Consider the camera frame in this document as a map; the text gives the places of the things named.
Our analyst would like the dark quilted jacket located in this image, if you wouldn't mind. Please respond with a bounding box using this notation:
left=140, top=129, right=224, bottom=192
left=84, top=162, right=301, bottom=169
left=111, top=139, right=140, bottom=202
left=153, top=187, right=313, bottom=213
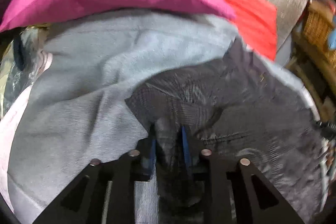
left=126, top=39, right=322, bottom=223

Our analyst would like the red cushion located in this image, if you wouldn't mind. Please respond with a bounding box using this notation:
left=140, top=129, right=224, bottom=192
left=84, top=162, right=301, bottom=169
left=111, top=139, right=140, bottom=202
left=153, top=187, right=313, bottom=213
left=225, top=0, right=277, bottom=61

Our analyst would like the wicker basket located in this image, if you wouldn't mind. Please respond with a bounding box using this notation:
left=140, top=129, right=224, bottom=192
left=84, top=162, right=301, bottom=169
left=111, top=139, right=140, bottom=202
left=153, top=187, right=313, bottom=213
left=302, top=7, right=335, bottom=69

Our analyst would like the grey blanket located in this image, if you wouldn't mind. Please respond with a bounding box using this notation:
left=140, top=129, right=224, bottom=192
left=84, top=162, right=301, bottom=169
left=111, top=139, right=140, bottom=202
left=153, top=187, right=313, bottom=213
left=6, top=8, right=322, bottom=224

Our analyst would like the blue cloth in basket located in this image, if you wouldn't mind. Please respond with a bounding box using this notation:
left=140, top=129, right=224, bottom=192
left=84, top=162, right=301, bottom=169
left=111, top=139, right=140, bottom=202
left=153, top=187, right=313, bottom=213
left=327, top=29, right=336, bottom=51

